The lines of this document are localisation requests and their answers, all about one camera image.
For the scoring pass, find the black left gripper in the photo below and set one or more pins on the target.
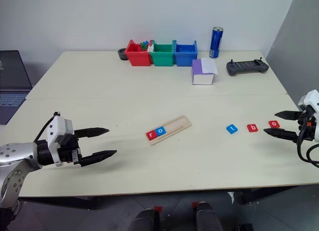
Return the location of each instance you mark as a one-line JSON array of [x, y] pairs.
[[68, 152]]

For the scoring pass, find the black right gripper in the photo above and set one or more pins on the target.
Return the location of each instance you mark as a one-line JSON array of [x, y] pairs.
[[307, 131]]

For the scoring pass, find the red letter tile o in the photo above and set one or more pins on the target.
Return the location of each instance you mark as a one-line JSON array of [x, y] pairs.
[[274, 124]]

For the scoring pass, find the red letter tile b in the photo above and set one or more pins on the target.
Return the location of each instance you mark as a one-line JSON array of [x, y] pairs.
[[253, 128]]

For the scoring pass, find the blue square letter tile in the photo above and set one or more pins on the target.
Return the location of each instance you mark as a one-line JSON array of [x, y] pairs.
[[232, 129]]

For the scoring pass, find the wooden letter tray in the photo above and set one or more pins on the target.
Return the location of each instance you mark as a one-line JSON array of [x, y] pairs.
[[174, 126]]

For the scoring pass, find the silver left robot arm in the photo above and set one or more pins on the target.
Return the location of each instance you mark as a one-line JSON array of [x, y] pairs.
[[15, 153]]

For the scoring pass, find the red letter tile r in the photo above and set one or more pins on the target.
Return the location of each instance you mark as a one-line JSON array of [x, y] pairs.
[[151, 135]]

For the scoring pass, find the blue letter tile o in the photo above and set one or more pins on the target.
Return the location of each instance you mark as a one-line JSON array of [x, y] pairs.
[[160, 131]]

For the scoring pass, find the dark grey handheld controller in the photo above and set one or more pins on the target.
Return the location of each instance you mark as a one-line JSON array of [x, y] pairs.
[[246, 67]]

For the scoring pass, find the white tag under table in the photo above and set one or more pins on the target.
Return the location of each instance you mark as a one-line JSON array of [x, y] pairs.
[[231, 197]]

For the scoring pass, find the dark rounded shape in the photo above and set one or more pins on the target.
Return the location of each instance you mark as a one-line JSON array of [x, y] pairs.
[[144, 221], [208, 217]]

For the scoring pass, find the dark grey round dish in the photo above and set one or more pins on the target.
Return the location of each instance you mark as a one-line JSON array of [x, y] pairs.
[[122, 55]]

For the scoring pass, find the red plastic bin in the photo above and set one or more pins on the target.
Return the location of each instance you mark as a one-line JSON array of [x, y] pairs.
[[138, 58]]

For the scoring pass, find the purple and white box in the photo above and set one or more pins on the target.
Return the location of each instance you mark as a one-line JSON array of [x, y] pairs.
[[202, 78]]

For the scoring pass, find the green plastic bin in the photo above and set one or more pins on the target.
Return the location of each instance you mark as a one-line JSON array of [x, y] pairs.
[[162, 59]]

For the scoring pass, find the blue drink can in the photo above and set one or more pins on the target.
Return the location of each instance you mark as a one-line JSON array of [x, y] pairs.
[[215, 43]]

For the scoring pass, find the grey laptop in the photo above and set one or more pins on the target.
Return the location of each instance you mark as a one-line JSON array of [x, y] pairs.
[[12, 74]]

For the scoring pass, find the green toy brick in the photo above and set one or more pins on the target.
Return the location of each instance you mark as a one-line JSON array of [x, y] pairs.
[[144, 46]]

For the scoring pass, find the white toy brick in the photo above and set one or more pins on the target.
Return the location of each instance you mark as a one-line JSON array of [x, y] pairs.
[[150, 48]]

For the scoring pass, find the blue toy brick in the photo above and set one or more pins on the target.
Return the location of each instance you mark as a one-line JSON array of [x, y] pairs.
[[147, 41]]

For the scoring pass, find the blue plastic bin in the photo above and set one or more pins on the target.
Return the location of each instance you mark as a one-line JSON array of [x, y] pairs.
[[184, 59]]

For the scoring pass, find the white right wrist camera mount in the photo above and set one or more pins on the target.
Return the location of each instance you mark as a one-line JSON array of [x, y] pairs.
[[312, 99]]

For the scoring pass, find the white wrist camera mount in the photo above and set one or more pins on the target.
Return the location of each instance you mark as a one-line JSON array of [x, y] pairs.
[[312, 99], [56, 130]]

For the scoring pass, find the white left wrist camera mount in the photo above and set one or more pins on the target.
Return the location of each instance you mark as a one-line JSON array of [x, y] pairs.
[[56, 130]]

